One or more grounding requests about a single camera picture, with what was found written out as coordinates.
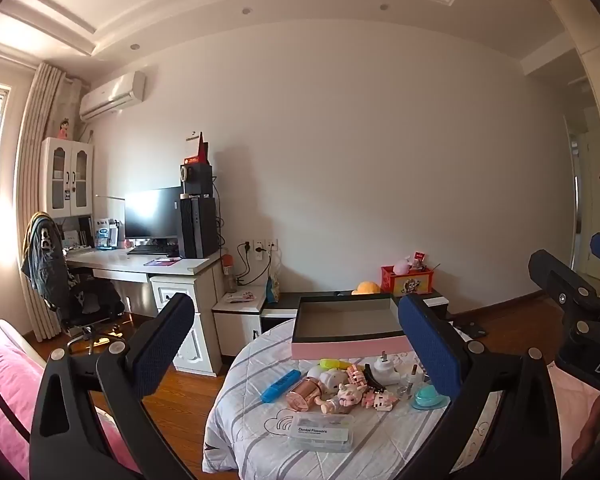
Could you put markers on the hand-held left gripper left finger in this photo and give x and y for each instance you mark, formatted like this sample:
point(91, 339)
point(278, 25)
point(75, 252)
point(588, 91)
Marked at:
point(162, 345)

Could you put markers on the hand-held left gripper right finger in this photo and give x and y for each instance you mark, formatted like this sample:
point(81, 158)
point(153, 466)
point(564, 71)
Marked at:
point(425, 345)

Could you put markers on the clear glass bottle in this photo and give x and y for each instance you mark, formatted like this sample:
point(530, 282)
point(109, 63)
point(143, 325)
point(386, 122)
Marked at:
point(407, 390)

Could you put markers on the white plug adapter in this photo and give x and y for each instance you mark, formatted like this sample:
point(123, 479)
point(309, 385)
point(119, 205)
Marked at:
point(384, 371)

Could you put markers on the teal round compact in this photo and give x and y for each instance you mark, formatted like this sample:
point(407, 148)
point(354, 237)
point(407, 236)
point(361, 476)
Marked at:
point(427, 399)

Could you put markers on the black flower hair clip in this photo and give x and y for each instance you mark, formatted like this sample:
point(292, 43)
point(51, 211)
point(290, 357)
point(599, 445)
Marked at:
point(371, 377)

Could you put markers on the pink brick-built figure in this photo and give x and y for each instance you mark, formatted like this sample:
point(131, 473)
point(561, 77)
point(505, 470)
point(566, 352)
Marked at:
point(355, 374)
point(380, 401)

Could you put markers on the pink box with dark rim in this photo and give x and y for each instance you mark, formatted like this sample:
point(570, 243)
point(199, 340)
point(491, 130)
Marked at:
point(347, 347)

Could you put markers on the yellow highlighter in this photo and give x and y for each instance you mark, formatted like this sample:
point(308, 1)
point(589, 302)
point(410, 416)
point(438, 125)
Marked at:
point(330, 363)

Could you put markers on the small beige doll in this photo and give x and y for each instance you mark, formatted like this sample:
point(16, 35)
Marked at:
point(342, 396)

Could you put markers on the white dog figurine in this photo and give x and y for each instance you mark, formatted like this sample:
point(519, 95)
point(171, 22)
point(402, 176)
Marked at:
point(330, 379)

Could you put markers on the blue highlighter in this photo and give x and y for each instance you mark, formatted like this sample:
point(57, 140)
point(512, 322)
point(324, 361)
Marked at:
point(280, 386)

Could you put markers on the rose gold cup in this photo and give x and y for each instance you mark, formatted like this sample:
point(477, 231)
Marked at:
point(302, 394)

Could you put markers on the clear plastic box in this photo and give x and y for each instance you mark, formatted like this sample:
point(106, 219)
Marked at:
point(320, 435)

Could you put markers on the person's right hand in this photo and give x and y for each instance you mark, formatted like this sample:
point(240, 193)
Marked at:
point(587, 432)

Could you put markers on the white door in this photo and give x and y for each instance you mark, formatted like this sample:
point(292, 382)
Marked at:
point(590, 200)

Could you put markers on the red decorated box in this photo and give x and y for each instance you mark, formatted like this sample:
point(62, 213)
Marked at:
point(407, 282)

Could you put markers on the white nightstand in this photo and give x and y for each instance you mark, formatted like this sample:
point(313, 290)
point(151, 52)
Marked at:
point(235, 325)

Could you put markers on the black office chair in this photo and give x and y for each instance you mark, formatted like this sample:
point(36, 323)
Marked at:
point(92, 305)

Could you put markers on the orange plush ball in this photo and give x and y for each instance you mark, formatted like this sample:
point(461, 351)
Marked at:
point(366, 288)

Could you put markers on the pink plush toy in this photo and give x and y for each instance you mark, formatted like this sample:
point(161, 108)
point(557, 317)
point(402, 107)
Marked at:
point(405, 265)

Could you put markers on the white desk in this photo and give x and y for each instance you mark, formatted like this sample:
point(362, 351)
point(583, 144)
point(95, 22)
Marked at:
point(130, 265)

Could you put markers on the red tag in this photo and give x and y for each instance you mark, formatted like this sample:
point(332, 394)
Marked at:
point(419, 256)

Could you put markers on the pink patterned card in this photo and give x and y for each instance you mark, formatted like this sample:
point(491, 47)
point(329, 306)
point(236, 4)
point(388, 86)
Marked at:
point(245, 296)

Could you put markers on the black keyboard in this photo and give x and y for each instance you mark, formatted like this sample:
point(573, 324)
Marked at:
point(150, 249)

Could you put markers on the orange-capped bottle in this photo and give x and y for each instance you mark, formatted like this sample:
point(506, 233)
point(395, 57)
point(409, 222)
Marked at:
point(230, 275)

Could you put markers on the black computer tower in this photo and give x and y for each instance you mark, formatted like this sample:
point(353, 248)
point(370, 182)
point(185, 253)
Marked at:
point(199, 227)

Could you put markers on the blue white product box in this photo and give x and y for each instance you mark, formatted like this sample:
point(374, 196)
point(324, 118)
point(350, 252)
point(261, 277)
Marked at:
point(105, 234)

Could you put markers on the black low cabinet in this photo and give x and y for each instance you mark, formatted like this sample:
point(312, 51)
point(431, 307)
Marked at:
point(285, 305)

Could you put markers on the black computer monitor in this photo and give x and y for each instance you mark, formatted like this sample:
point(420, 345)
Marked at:
point(152, 212)

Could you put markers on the dark jacket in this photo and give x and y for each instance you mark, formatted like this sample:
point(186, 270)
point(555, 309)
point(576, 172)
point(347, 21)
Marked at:
point(45, 260)

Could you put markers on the pink bed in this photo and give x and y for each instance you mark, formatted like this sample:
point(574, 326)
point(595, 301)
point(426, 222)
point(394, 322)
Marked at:
point(5, 375)

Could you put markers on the black speaker box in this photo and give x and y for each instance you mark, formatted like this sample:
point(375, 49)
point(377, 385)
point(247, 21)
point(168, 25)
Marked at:
point(197, 179)

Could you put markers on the white glass-door cabinet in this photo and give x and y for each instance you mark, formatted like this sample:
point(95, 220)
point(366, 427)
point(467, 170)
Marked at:
point(67, 180)

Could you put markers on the red pointed box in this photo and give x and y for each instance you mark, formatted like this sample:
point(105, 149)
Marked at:
point(200, 152)

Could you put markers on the beige curtain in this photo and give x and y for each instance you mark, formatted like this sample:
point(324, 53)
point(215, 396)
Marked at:
point(40, 160)

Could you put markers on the cartoon girl figure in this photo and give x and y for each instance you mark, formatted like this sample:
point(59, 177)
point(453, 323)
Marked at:
point(64, 129)

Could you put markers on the white air conditioner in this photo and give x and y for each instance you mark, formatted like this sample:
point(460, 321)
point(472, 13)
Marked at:
point(112, 95)

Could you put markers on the white wall outlet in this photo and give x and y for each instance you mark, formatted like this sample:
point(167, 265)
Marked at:
point(259, 245)
point(246, 245)
point(272, 245)

